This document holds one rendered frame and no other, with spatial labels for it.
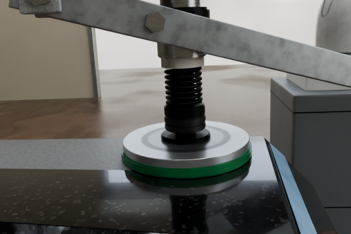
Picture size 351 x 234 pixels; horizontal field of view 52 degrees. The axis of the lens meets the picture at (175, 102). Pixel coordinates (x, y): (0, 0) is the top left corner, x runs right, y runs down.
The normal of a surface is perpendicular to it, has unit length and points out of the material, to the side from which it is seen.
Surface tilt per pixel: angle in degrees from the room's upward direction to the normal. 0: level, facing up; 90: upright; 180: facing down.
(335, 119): 90
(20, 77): 90
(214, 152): 0
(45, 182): 0
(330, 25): 87
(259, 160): 0
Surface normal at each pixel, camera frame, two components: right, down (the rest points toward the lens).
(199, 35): 0.26, 0.19
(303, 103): -0.07, 0.22
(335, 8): -0.67, -0.09
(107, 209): -0.04, -0.98
